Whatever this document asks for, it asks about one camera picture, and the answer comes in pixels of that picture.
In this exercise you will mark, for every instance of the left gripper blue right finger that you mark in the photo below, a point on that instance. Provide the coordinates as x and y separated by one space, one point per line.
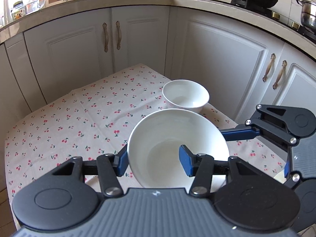
188 161

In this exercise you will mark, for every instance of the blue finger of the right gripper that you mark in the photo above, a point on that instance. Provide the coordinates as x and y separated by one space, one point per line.
287 169
240 133

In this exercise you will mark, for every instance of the cherry print tablecloth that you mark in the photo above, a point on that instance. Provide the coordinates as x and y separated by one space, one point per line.
87 122

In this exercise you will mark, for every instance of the floral bowl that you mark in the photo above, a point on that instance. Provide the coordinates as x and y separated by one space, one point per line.
280 177
185 94
153 146

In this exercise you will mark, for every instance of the steel cooking pot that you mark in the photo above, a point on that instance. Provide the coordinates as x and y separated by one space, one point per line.
307 17

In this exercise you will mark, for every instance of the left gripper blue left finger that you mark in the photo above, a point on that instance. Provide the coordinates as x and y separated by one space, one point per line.
121 162

